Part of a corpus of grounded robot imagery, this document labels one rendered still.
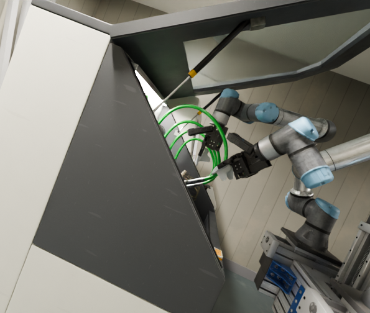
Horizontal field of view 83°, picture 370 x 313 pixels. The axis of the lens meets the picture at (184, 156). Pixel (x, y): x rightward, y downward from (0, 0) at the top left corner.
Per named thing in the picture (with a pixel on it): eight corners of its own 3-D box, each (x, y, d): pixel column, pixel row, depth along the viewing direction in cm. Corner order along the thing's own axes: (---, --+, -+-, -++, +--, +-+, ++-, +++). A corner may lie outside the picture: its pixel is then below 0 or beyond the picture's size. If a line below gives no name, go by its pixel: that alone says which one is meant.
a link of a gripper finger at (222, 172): (212, 185, 77) (233, 176, 72) (206, 171, 78) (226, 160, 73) (216, 185, 79) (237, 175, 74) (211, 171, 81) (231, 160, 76)
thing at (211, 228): (203, 318, 64) (224, 272, 63) (190, 312, 65) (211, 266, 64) (204, 236, 126) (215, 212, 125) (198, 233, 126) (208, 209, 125)
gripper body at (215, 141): (217, 153, 89) (229, 127, 89) (199, 145, 90) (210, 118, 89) (217, 153, 97) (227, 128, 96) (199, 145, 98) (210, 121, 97)
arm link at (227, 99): (245, 95, 90) (229, 86, 87) (234, 118, 91) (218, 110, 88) (235, 96, 97) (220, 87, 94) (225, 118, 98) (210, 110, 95)
